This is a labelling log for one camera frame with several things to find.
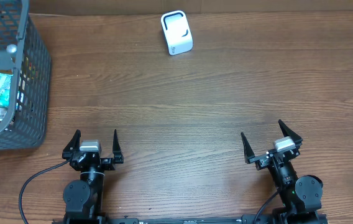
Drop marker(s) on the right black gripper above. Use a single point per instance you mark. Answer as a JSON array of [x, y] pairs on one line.
[[262, 161]]

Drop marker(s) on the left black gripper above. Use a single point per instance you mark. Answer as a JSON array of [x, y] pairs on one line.
[[92, 159]]

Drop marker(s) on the yellow oil bottle grey cap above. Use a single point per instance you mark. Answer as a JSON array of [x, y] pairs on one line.
[[11, 49]]

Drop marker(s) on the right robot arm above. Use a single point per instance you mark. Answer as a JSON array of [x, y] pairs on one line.
[[297, 199]]

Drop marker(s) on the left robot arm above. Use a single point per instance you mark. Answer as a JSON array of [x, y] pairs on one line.
[[83, 197]]

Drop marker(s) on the white barcode scanner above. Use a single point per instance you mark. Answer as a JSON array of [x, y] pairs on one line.
[[177, 32]]

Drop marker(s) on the grey plastic mesh basket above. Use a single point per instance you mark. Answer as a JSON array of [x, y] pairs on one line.
[[25, 123]]

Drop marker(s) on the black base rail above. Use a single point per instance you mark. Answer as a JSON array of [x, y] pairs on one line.
[[182, 221]]

